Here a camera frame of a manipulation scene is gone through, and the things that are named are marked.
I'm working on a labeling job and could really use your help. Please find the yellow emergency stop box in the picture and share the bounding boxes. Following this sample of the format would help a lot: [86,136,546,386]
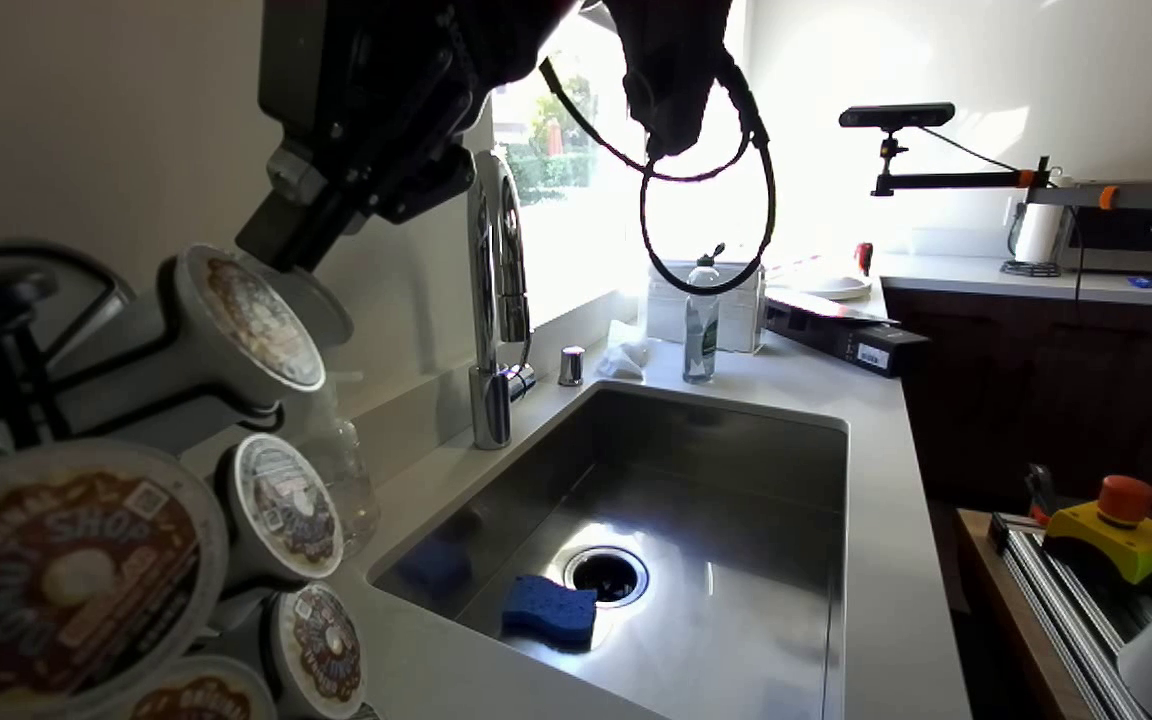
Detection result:
[1039,472,1152,589]

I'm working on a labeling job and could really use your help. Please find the black wire coffee pod carousel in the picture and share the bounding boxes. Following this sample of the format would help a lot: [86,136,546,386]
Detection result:
[0,235,378,720]

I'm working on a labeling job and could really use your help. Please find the chrome gooseneck faucet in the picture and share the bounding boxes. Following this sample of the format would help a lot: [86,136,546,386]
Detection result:
[464,148,541,454]

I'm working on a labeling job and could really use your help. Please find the white framed window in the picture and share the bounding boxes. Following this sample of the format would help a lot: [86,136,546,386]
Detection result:
[488,0,756,333]

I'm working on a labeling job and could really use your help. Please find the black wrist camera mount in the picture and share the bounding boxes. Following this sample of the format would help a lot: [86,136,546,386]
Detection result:
[598,0,738,162]

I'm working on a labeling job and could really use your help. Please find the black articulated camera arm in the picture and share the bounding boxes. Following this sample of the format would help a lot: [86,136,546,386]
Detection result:
[869,125,1056,205]

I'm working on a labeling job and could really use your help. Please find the black sink drain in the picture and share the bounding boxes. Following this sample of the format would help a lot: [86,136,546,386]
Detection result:
[555,539,657,611]

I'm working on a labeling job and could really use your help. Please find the blue sponge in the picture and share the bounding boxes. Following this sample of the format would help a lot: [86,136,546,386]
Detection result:
[499,570,602,658]

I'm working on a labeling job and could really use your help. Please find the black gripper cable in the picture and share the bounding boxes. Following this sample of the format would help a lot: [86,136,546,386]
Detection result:
[530,47,780,298]

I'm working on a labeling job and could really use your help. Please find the clear dish soap bottle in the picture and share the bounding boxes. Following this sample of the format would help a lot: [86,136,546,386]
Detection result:
[679,240,726,386]

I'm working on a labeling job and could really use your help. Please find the metal robot mounting rail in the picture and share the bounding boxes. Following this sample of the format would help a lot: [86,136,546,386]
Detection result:
[953,503,1138,720]

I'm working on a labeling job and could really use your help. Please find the white bowl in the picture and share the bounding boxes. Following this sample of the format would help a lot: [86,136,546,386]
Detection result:
[805,269,879,309]

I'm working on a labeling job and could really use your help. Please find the dark cabinet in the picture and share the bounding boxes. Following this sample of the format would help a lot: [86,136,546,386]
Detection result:
[879,282,1152,513]

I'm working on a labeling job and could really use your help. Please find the black camera bar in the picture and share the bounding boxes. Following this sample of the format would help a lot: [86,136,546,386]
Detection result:
[836,100,958,136]

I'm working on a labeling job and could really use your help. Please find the white paper roll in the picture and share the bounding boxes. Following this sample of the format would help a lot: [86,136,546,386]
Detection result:
[1005,197,1072,270]

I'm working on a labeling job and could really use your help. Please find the donut lid white coffee pod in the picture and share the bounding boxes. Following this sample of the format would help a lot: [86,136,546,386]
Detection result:
[247,581,371,720]
[118,650,278,720]
[153,240,331,413]
[0,438,231,720]
[206,431,350,589]

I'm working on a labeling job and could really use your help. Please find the stainless steel sink basin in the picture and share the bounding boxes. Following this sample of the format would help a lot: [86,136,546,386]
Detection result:
[371,381,855,720]

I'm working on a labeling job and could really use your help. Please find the black countertop appliance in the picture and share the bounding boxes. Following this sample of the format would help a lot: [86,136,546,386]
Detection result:
[1050,168,1152,280]

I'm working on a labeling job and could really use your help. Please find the small chrome sink cap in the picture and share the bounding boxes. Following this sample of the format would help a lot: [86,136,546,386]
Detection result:
[555,345,593,393]

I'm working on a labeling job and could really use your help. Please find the clear soap dispenser bottle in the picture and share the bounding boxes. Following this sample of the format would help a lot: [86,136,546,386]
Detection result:
[295,382,382,546]

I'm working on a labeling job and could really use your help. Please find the black flat counter items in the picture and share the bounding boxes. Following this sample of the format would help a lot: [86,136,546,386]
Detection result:
[764,296,934,381]

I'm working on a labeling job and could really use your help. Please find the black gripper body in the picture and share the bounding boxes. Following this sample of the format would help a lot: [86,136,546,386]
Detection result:
[257,0,579,150]

